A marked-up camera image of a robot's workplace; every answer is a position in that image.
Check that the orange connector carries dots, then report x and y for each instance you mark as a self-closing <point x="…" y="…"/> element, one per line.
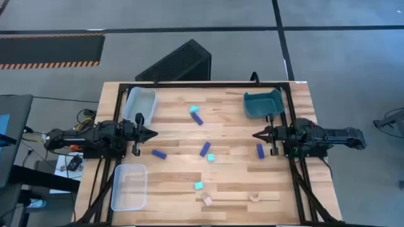
<point x="74" y="147"/>

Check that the black perforated box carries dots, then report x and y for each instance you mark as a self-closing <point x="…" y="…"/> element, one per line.
<point x="180" y="63"/>

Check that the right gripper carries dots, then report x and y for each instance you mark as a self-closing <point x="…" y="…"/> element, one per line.
<point x="279" y="135"/>

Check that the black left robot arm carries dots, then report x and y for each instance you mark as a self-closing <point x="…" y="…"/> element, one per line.
<point x="79" y="137"/>

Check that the white paper sheet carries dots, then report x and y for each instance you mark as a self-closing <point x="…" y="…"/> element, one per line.
<point x="63" y="173"/>

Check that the black desk beam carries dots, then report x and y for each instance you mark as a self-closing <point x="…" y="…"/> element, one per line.
<point x="47" y="179"/>

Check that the grey stand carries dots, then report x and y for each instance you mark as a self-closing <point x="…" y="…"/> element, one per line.
<point x="391" y="121"/>

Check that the cyan cube block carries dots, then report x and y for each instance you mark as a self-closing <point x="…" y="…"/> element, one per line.
<point x="210" y="158"/>
<point x="194" y="109"/>
<point x="198" y="185"/>

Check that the dark grey desk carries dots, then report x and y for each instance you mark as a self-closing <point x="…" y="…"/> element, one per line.
<point x="15" y="138"/>

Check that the black hazard-striped floor mat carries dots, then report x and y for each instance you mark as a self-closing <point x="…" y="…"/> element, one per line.
<point x="47" y="50"/>

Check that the pale wooden cube block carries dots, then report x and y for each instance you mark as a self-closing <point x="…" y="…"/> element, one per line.
<point x="207" y="200"/>

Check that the clear plastic bin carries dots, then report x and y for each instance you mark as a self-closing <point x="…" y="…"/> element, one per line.
<point x="129" y="189"/>

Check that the black power adapter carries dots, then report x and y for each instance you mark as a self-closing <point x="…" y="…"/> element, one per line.
<point x="74" y="163"/>

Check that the black aluminium table frame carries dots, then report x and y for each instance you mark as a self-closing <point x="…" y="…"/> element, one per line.
<point x="221" y="85"/>

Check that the blue sheet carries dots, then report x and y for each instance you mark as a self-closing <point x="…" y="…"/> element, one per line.
<point x="3" y="124"/>

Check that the wooden arch block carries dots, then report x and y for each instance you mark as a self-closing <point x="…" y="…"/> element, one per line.
<point x="255" y="200"/>

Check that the teal plastic bin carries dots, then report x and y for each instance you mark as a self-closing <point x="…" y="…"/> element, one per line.
<point x="263" y="105"/>

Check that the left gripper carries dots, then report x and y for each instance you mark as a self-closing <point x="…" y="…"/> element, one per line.
<point x="134" y="134"/>

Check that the white plastic bin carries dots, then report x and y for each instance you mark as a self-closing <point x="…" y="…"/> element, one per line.
<point x="139" y="99"/>

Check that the blue rectangular block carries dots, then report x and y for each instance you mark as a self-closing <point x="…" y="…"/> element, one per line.
<point x="159" y="154"/>
<point x="197" y="119"/>
<point x="260" y="151"/>
<point x="205" y="149"/>

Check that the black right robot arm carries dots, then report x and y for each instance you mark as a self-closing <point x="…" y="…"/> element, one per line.
<point x="331" y="135"/>

